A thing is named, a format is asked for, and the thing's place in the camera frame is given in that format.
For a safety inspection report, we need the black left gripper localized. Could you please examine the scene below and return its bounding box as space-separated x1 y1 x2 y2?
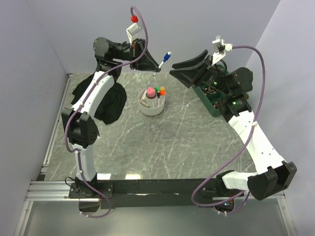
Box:
113 39 161 73

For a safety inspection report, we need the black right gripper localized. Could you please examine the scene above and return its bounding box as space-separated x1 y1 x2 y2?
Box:
169 50 231 96

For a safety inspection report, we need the white blue tip pen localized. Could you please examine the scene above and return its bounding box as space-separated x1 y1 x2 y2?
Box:
153 60 165 77

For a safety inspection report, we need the small blue eraser cap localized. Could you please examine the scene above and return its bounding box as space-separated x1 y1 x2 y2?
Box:
163 52 172 62

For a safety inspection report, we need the white black tip pen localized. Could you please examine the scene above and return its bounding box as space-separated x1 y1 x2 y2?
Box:
157 90 160 107

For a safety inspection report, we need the mint green correction tape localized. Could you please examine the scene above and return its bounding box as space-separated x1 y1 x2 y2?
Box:
139 99 150 108

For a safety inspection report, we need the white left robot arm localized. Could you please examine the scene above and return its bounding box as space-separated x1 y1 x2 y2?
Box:
62 37 160 198

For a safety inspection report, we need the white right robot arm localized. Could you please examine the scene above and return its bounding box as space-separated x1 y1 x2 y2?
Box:
169 51 297 201

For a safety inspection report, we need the black white rolled tie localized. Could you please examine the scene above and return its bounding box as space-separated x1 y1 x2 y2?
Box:
203 87 217 95

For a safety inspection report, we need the green compartment tray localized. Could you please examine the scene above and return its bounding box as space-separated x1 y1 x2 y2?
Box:
193 85 252 122

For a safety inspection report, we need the white round desk organizer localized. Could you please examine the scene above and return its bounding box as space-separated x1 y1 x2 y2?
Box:
137 88 165 116

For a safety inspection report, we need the black cloth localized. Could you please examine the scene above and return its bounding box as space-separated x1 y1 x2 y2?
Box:
71 74 127 125

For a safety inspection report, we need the black base bar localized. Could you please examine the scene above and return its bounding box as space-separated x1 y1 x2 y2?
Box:
68 178 245 209

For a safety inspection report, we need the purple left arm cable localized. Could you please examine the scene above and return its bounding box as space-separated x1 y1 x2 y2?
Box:
64 6 149 219

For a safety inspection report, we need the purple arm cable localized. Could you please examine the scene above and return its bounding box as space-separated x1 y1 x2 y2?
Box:
191 45 266 215
64 6 149 219

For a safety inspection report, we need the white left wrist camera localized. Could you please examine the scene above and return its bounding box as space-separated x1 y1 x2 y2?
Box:
126 15 143 44

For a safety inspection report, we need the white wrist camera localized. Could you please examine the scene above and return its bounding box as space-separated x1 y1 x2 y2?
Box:
126 15 143 44
212 35 233 65

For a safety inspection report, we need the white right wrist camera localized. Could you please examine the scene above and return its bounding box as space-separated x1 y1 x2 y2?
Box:
212 35 233 65

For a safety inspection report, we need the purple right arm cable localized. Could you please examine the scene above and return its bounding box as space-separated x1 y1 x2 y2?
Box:
191 45 266 215

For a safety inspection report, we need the aluminium frame rail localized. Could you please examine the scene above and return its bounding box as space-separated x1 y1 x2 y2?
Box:
26 73 286 202

